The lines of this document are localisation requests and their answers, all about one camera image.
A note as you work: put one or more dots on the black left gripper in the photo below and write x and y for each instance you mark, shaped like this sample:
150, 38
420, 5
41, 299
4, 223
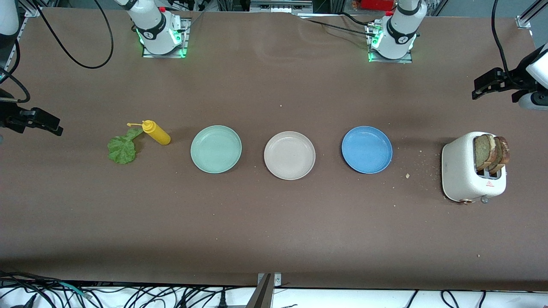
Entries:
513, 80

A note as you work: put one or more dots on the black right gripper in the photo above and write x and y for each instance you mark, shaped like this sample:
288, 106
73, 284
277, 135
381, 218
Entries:
10, 116

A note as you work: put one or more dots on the toasted bread slice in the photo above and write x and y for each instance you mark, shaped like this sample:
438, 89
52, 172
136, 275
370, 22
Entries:
504, 149
483, 149

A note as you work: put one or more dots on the green lettuce leaf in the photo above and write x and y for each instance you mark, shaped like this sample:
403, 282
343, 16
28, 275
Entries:
122, 149

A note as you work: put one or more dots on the yellow mustard squeeze bottle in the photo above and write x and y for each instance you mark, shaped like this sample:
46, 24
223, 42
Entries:
158, 134

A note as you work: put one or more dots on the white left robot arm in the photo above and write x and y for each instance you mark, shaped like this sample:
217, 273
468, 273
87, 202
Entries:
398, 34

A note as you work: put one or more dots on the blue plate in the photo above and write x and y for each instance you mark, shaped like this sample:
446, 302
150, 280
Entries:
367, 149

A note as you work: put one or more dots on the mint green plate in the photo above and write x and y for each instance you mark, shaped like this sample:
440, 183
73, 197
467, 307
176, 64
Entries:
216, 149

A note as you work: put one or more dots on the beige plate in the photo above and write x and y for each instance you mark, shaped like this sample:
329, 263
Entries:
289, 155

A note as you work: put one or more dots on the white toaster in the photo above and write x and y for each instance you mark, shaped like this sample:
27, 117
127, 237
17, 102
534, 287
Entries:
460, 171

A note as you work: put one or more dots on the red box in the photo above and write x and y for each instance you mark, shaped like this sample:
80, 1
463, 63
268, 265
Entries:
376, 4

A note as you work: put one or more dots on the silver equipment panel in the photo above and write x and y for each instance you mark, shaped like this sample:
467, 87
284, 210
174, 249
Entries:
280, 5

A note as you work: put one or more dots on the grey aluminium strut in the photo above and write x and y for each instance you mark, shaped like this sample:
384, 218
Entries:
261, 299

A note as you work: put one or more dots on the aluminium frame corner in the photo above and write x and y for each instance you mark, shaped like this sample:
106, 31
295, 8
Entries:
524, 21

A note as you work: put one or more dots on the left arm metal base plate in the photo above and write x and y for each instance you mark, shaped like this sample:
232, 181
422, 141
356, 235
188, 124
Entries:
391, 61

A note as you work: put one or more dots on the aluminium frame rail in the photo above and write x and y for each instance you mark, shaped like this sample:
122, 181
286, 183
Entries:
33, 11

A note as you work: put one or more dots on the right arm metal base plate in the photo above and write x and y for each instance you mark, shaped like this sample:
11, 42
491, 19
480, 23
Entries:
186, 38

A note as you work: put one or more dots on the silver table edge bracket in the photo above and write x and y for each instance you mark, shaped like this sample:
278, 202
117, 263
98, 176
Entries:
277, 280

